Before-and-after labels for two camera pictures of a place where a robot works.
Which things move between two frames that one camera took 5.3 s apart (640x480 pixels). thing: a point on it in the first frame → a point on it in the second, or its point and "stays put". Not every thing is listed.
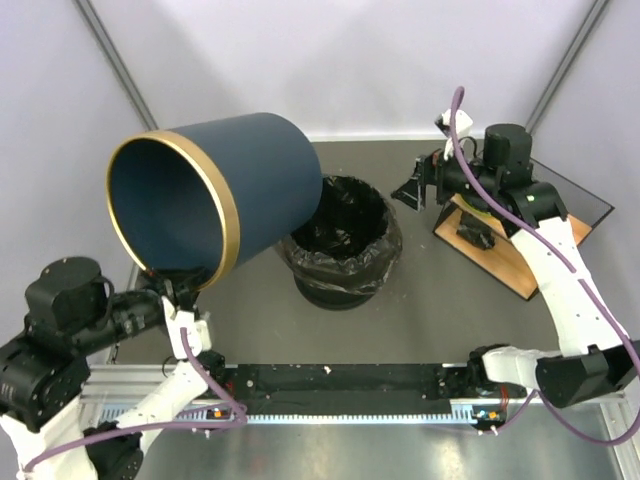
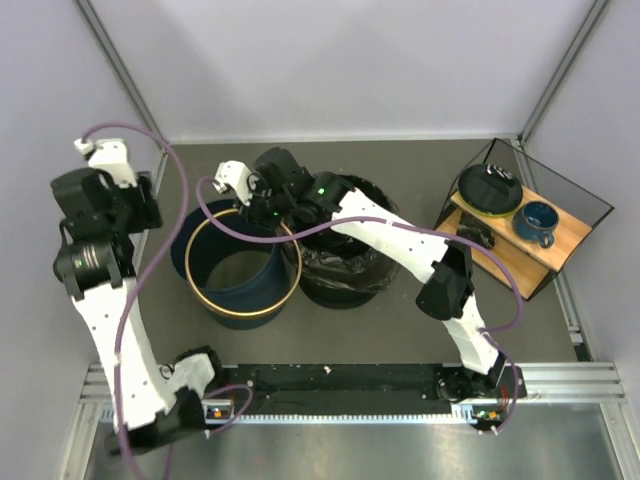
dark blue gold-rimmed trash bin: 194,200 → 239,285
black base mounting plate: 348,389 stays put
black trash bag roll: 475,231 stays put
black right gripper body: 450,177 → 268,210
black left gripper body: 160,280 → 142,212
